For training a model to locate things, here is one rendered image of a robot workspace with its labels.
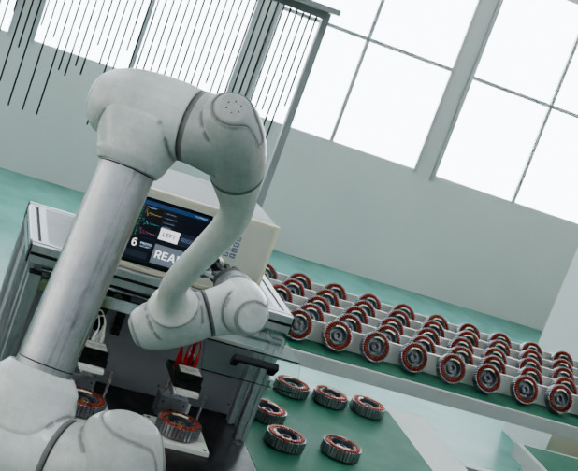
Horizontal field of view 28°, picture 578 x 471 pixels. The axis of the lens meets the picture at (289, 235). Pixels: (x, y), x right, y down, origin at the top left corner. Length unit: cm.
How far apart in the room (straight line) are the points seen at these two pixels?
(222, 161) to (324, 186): 757
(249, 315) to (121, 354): 74
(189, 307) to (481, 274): 789
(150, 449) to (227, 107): 58
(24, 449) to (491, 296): 851
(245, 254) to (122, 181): 94
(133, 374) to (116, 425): 116
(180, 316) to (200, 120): 55
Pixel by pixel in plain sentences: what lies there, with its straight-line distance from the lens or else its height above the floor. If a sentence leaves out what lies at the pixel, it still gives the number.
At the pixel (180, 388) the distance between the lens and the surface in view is 291.
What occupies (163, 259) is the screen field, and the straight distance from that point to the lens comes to 288.
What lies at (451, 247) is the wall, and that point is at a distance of 1003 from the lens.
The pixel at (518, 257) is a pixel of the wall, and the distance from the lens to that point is 1030.
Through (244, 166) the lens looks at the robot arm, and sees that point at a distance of 201.
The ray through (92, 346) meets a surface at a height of 92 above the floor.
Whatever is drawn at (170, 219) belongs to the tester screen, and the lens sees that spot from 286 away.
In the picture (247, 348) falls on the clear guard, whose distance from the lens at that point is 275.
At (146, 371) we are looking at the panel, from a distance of 311.
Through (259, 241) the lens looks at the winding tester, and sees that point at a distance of 291.
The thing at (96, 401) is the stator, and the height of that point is 81.
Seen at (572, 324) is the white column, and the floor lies 77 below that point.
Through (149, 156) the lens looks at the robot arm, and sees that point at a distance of 202.
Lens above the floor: 182
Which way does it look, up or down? 10 degrees down
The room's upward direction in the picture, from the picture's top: 20 degrees clockwise
